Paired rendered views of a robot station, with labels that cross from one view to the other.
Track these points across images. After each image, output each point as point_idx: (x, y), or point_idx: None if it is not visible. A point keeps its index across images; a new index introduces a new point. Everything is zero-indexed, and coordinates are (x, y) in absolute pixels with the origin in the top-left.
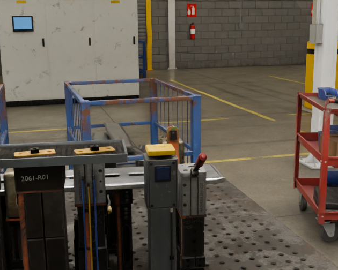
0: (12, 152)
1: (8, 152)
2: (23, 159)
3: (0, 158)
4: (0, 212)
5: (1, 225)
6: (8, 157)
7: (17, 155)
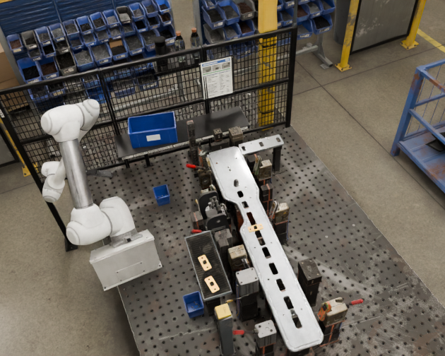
0: (205, 253)
1: (206, 251)
2: (192, 263)
3: (196, 253)
4: (226, 256)
5: (226, 260)
6: (198, 255)
7: (200, 258)
